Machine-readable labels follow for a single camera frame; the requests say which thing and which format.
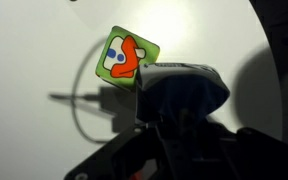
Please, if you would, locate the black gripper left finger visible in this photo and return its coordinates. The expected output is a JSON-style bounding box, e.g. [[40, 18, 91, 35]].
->
[[154, 114, 182, 159]]

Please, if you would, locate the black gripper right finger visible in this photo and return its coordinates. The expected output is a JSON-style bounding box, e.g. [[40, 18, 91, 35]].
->
[[180, 109, 213, 158]]

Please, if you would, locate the blue cube with number four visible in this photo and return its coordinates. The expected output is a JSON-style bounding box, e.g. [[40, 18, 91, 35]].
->
[[135, 61, 231, 125]]

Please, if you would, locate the green cube with orange house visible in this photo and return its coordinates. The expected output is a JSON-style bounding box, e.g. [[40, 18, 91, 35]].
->
[[95, 25, 161, 92]]

